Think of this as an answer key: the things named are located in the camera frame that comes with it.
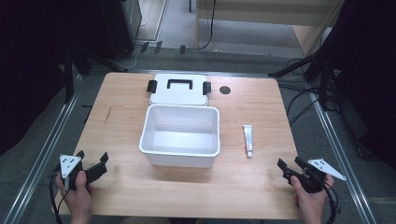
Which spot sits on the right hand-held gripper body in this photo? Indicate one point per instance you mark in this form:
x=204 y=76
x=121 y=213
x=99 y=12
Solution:
x=314 y=177

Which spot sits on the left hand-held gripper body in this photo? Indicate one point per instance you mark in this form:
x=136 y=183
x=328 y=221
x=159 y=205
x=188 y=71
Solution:
x=69 y=164

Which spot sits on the white ointment tube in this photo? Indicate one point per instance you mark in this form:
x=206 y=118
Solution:
x=248 y=140

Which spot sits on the white plastic storage box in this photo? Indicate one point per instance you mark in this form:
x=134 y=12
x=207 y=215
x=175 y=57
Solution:
x=180 y=135

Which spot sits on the person's right hand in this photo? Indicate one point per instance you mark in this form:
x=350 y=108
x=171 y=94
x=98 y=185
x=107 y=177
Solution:
x=309 y=202

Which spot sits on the person's left hand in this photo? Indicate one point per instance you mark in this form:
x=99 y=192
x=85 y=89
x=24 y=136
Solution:
x=77 y=196

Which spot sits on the black metal stand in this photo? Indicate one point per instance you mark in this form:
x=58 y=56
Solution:
x=69 y=77

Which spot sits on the round black table grommet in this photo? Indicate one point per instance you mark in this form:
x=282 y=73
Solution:
x=224 y=90

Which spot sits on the black tripod stand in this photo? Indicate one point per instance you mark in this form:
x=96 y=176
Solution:
x=314 y=67

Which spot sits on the dark curtain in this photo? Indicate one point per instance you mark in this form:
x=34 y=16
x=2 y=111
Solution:
x=367 y=77
x=31 y=62

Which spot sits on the black cabinet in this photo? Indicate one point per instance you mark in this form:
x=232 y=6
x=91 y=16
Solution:
x=123 y=28

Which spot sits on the light wooden furniture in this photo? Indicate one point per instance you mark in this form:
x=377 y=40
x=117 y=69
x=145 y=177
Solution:
x=264 y=12

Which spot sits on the aluminium floor rail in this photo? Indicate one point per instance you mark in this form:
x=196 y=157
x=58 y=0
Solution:
x=40 y=158
x=342 y=161

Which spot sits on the small black floor bracket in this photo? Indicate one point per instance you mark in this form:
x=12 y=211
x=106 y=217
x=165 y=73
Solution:
x=158 y=47
x=144 y=47
x=182 y=49

